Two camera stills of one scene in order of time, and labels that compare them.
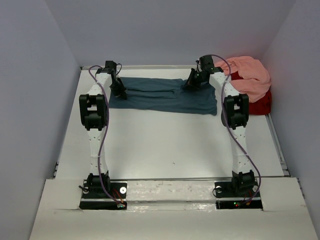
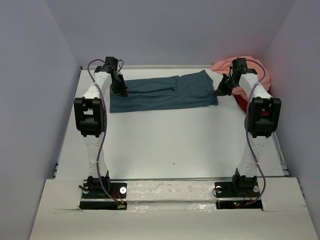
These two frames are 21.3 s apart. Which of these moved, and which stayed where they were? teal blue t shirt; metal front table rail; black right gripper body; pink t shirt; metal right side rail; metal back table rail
Moved: black right gripper body; teal blue t shirt
Stayed: metal back table rail; metal right side rail; metal front table rail; pink t shirt
